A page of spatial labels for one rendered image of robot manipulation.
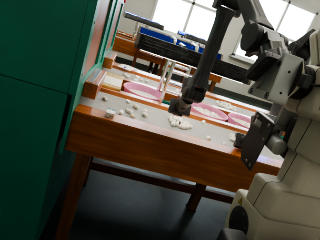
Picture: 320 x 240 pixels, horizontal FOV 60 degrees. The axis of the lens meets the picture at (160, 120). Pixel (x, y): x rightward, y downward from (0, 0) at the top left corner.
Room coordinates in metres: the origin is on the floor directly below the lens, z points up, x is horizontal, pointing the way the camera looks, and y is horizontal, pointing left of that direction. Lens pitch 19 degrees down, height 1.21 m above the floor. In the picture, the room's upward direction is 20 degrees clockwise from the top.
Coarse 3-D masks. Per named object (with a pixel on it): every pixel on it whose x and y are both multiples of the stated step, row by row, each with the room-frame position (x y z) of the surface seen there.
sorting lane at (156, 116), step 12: (108, 96) 1.41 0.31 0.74; (96, 108) 1.19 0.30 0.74; (120, 108) 1.30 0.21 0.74; (132, 108) 1.36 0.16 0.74; (144, 108) 1.43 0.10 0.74; (156, 108) 1.50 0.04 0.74; (144, 120) 1.25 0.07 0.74; (156, 120) 1.31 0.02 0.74; (168, 120) 1.37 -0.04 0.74; (192, 120) 1.51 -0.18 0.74; (192, 132) 1.32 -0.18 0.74; (204, 132) 1.38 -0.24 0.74; (216, 132) 1.45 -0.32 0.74; (228, 132) 1.53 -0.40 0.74; (228, 144) 1.33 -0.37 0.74; (276, 156) 1.41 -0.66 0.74
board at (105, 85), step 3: (108, 72) 1.77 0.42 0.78; (108, 75) 1.70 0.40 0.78; (111, 75) 1.73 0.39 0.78; (114, 75) 1.75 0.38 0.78; (117, 75) 1.78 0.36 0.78; (117, 78) 1.71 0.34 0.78; (120, 78) 1.74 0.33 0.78; (123, 78) 1.77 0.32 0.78; (105, 84) 1.48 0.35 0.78; (108, 84) 1.50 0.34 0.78; (108, 87) 1.47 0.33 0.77; (111, 87) 1.48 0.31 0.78; (114, 87) 1.49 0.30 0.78; (117, 87) 1.51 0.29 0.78; (120, 87) 1.53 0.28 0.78; (117, 90) 1.48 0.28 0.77
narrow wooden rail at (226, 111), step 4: (124, 80) 1.78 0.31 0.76; (128, 80) 1.79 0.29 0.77; (132, 80) 1.83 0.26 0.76; (132, 84) 1.79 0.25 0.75; (144, 84) 1.85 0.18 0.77; (156, 88) 1.86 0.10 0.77; (164, 96) 1.84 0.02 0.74; (168, 96) 1.84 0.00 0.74; (172, 96) 1.84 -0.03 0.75; (176, 96) 1.85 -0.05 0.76; (168, 100) 1.84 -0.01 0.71; (208, 104) 1.92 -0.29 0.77; (204, 108) 1.89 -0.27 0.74; (216, 108) 1.90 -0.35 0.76; (220, 108) 1.94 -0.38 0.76; (224, 112) 1.92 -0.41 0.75; (228, 112) 1.92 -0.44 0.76; (232, 112) 1.94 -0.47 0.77; (236, 112) 1.98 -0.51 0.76; (248, 116) 1.99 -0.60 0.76; (284, 132) 2.00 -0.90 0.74
